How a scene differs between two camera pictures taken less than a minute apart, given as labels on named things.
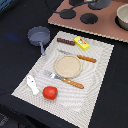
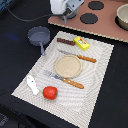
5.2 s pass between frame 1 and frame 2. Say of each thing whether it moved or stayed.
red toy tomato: stayed
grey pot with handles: moved
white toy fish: stayed
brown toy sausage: stayed
